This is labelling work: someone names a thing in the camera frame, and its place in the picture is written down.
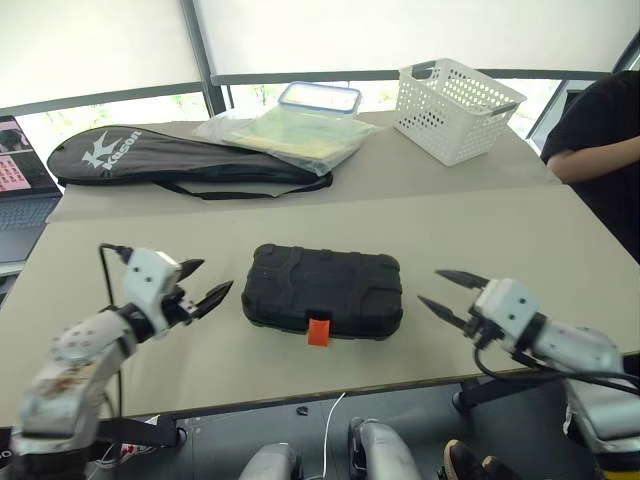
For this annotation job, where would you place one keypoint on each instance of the black Kason racket bag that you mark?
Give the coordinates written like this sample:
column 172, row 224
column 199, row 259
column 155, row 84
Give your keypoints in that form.
column 165, row 157

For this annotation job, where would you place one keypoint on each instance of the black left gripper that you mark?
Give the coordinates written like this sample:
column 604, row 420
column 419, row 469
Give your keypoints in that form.
column 177, row 310

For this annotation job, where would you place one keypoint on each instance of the dark brown shoe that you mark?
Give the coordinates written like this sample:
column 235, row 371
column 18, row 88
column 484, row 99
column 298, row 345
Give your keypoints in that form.
column 470, row 462

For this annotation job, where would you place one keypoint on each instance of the black plastic tool case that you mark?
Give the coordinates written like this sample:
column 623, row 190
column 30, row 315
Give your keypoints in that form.
column 320, row 290

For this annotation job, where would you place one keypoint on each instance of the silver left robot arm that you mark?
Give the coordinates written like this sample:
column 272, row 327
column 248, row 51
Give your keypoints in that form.
column 75, row 360

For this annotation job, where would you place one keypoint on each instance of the dark window frame post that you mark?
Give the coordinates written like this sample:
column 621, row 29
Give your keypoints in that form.
column 210, row 75

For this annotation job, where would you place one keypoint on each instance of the clear bag with papers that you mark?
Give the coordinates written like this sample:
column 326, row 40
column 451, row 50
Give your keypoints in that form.
column 295, row 135

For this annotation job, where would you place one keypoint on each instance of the clear container with blue lid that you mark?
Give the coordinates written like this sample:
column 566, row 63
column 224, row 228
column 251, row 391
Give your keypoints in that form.
column 320, row 97

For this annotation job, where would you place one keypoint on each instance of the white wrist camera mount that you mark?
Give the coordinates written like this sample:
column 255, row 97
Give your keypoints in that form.
column 507, row 310
column 147, row 285

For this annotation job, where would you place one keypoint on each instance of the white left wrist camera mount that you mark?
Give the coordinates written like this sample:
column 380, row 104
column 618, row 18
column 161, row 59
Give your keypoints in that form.
column 147, row 285

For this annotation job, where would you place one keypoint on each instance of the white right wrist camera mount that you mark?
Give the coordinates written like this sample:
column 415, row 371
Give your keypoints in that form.
column 507, row 310

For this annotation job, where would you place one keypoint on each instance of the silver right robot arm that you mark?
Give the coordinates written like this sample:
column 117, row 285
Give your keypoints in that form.
column 585, row 350

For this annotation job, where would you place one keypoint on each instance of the small black object on floor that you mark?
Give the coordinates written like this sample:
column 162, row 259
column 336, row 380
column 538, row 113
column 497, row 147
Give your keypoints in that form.
column 302, row 410

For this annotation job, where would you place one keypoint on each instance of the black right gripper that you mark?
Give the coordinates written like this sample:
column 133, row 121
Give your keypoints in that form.
column 480, row 330

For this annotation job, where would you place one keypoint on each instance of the person in black shirt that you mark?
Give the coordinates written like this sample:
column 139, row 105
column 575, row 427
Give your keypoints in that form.
column 600, row 115

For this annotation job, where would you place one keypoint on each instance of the white perforated plastic basket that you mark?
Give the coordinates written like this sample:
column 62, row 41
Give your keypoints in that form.
column 450, row 115

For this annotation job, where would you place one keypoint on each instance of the grey rounded shape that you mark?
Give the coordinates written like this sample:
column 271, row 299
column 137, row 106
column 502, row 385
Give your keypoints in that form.
column 270, row 462
column 385, row 450

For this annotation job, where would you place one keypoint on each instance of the bare forearm of person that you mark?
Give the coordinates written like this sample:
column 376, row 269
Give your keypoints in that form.
column 590, row 160

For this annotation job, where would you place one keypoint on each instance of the dark grey laptop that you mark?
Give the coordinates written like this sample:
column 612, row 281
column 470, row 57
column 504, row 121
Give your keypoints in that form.
column 25, row 210

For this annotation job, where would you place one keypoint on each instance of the white roller blind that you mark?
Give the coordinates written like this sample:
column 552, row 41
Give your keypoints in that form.
column 400, row 35
column 95, row 45

